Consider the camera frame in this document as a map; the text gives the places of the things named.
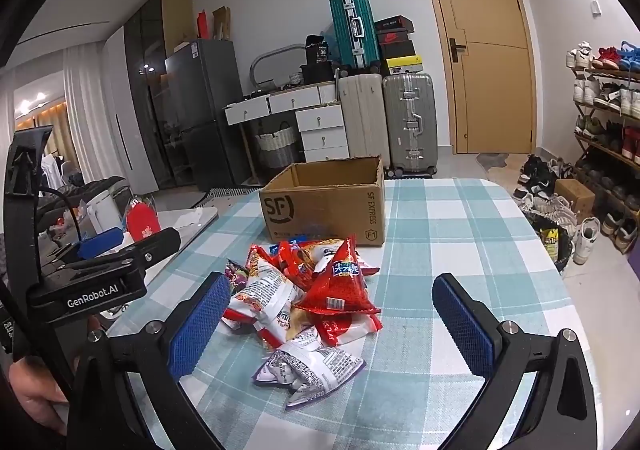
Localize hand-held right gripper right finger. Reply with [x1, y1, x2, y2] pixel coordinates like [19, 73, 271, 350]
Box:
[431, 273, 599, 450]

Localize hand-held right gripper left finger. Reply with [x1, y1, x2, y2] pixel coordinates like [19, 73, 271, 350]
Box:
[67, 271, 232, 450]

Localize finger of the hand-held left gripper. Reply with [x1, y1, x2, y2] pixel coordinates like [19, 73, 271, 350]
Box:
[120, 227, 182, 276]
[74, 227, 125, 260]

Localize pile of snack packets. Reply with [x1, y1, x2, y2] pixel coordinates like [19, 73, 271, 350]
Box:
[222, 236, 383, 412]

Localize brown cardboard box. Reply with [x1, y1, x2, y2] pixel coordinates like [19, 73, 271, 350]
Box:
[259, 155, 387, 247]

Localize person's left hand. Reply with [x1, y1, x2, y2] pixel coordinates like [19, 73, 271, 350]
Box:
[9, 359, 69, 435]

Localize red printed packet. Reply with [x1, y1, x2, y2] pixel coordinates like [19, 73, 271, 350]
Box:
[125, 197, 162, 244]

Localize white jug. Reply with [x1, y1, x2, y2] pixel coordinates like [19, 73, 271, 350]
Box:
[86, 189, 132, 237]

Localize white side table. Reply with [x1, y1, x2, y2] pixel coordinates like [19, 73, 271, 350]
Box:
[106, 207, 221, 331]

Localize dark sofa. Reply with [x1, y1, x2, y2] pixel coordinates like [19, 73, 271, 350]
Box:
[37, 174, 132, 232]

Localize teal plaid tablecloth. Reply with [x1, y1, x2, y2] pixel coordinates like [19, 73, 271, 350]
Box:
[105, 177, 608, 450]

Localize patterned rug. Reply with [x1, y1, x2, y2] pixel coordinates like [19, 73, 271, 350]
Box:
[197, 185, 266, 208]

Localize yellow packet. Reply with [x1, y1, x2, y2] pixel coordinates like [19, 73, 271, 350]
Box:
[542, 228, 560, 262]

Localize white curtain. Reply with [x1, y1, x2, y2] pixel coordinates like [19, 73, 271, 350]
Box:
[62, 43, 126, 181]

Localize black trash bin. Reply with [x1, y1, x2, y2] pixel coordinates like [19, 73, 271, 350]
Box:
[529, 211, 577, 275]

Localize grey refrigerator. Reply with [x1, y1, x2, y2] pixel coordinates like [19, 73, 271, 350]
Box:
[164, 39, 252, 192]

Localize dark glass cabinet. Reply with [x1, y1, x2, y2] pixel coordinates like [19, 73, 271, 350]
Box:
[122, 0, 195, 197]

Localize white sneaker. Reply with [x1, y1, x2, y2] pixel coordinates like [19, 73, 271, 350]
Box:
[572, 217, 601, 266]

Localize woven laundry basket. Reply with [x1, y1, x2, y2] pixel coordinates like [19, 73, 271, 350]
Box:
[254, 123, 301, 168]

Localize heap of loose shoes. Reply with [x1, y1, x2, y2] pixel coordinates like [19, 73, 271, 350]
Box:
[512, 154, 582, 227]

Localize grey floor mat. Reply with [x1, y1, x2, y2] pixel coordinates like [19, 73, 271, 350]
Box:
[475, 153, 511, 171]

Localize small cardboard box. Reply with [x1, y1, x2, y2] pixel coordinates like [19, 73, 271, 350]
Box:
[554, 177, 597, 225]

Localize white desk with drawers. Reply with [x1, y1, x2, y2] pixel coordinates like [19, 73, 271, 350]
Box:
[223, 80, 352, 164]

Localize silver suitcase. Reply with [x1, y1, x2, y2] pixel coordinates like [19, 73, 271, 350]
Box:
[382, 72, 439, 178]

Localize beige suitcase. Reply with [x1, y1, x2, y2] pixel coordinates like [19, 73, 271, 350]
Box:
[337, 72, 392, 174]

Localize wooden shoe rack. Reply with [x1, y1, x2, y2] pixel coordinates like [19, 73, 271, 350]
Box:
[570, 64, 640, 213]

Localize brown paper bag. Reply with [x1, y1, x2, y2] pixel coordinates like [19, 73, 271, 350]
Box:
[212, 5, 233, 41]

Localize black basket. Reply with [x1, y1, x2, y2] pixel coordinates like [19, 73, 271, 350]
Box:
[299, 63, 337, 84]

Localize black printed box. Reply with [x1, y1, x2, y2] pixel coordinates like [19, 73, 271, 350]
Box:
[304, 34, 334, 67]

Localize black yellow shoe box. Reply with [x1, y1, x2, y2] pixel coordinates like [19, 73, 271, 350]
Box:
[382, 55, 425, 76]

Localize tan wooden door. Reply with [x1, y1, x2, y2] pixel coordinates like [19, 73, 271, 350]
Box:
[413, 0, 539, 155]

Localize plain black shoe box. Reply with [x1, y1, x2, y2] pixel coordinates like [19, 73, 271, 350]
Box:
[378, 40, 417, 60]

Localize teal suitcase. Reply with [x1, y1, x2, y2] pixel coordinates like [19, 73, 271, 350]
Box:
[328, 0, 382, 72]

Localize black cable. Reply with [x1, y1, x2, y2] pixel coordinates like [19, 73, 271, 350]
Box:
[41, 186, 87, 251]

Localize grey oval frame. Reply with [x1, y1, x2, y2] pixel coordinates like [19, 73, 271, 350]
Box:
[249, 44, 307, 90]

